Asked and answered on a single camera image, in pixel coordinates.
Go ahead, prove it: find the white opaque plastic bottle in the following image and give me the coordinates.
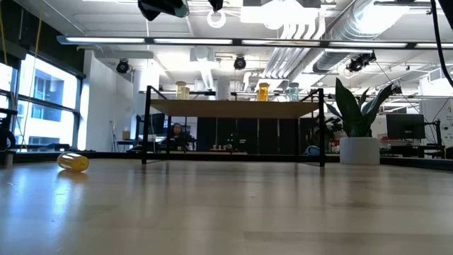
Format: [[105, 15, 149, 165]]
[[215, 76, 231, 101]]

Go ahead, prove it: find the orange pill bottle white cap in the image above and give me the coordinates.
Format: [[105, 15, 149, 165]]
[[57, 151, 91, 174], [256, 81, 270, 103]]

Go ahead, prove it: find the teal pill bottle white cap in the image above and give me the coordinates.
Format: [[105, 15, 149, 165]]
[[287, 81, 301, 103]]

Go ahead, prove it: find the long linear ceiling light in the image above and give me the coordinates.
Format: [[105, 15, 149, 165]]
[[56, 34, 453, 51]]

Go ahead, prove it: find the black cabinet row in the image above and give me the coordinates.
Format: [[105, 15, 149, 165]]
[[196, 117, 298, 155]]

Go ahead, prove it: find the person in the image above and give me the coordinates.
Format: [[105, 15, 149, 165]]
[[161, 122, 197, 152]]

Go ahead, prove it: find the black computer monitor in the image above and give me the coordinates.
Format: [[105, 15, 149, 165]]
[[139, 113, 167, 137], [385, 113, 426, 141]]

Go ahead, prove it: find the black ceiling track fixture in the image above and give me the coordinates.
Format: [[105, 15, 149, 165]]
[[345, 51, 377, 74]]

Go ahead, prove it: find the green snake plant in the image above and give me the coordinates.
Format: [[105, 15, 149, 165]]
[[324, 76, 394, 139]]

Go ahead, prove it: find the white round plant pot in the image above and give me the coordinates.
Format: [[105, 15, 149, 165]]
[[338, 136, 382, 166]]

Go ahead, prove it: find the wooden shelf black metal frame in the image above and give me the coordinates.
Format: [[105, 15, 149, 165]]
[[141, 84, 326, 168]]

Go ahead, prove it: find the silver ventilation duct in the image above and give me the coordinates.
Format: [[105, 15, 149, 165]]
[[311, 0, 411, 74]]

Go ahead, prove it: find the black aluminium rig frame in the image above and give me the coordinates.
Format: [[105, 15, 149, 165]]
[[0, 108, 453, 171]]

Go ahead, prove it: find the yellow hanging cable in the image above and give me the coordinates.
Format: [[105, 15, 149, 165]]
[[0, 0, 8, 67], [19, 13, 43, 152]]

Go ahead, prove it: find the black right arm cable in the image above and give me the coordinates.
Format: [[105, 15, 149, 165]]
[[430, 0, 453, 89]]

